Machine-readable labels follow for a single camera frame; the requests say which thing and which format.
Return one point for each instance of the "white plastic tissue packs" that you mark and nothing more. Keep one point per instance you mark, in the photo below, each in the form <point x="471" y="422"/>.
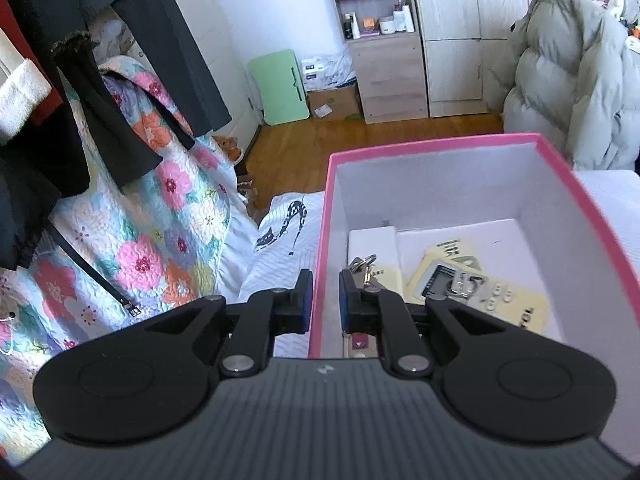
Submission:
<point x="325" y="72"/>

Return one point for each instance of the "bunch of keys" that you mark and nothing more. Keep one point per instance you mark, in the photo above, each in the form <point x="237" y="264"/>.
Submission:
<point x="369" y="276"/>

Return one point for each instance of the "wooden bookshelf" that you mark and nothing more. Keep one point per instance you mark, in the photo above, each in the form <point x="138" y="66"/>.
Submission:
<point x="392" y="75"/>

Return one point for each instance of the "light wooden wardrobe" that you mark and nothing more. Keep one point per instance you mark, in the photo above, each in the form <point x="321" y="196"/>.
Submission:
<point x="450" y="10"/>

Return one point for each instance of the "green folding table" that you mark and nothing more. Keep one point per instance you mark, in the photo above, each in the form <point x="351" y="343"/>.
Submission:
<point x="277" y="87"/>

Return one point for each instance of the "black garment with lace trim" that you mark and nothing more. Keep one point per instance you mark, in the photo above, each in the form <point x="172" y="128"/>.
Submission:
<point x="100" y="125"/>

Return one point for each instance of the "cream remote with pink buttons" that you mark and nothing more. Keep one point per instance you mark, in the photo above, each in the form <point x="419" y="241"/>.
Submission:
<point x="450" y="250"/>

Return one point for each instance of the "cream coat with fleece cuffs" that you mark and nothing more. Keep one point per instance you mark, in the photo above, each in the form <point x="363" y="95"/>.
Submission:
<point x="20" y="100"/>

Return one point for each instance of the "black belt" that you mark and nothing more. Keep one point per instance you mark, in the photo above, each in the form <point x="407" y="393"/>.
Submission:
<point x="90" y="270"/>

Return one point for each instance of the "white jar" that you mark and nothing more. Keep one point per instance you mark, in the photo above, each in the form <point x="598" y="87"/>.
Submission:
<point x="386" y="26"/>

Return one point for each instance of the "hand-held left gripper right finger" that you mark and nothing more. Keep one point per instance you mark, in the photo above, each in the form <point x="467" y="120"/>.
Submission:
<point x="344" y="300"/>

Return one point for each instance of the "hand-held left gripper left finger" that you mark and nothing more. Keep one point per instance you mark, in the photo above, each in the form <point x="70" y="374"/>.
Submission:
<point x="306" y="300"/>

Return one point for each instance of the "white bottle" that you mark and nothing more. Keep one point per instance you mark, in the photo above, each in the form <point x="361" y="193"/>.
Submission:
<point x="404" y="20"/>

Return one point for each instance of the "small cardboard box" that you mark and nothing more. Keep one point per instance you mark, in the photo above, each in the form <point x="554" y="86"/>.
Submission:
<point x="340" y="102"/>

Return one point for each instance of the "orange patterned floor item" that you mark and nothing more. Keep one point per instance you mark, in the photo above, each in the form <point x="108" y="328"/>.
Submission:
<point x="229" y="149"/>

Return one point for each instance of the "silver metal clip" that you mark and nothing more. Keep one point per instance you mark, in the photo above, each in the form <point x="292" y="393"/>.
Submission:
<point x="467" y="285"/>

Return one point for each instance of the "grey puffer jacket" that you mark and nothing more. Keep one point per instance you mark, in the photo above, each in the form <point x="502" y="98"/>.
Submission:
<point x="565" y="75"/>

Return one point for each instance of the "pink cardboard box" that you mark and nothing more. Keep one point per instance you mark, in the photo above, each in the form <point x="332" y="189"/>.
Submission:
<point x="450" y="185"/>

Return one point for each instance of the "black jacket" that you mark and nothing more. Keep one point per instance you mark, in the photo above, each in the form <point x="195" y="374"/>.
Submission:
<point x="30" y="210"/>

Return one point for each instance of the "red garment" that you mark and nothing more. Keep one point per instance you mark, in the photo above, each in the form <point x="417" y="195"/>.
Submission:
<point x="45" y="110"/>

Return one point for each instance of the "dark grey pinstripe dress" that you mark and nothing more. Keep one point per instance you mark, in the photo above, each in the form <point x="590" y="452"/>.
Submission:
<point x="175" y="60"/>

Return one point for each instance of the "floral quilt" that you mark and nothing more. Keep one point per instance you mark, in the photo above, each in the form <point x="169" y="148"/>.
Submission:
<point x="165" y="240"/>

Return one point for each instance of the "white charger with plug prongs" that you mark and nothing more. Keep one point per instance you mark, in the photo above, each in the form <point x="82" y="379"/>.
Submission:
<point x="372" y="242"/>

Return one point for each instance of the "cream remote with display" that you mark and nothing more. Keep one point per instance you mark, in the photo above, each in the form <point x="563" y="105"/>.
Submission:
<point x="520" y="310"/>

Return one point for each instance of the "white door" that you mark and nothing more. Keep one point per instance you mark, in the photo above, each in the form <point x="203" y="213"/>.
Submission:
<point x="220" y="50"/>

